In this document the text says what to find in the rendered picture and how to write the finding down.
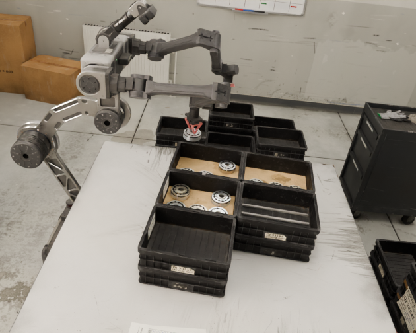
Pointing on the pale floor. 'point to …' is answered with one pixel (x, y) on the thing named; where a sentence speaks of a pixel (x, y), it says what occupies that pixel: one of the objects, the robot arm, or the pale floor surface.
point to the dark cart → (388, 164)
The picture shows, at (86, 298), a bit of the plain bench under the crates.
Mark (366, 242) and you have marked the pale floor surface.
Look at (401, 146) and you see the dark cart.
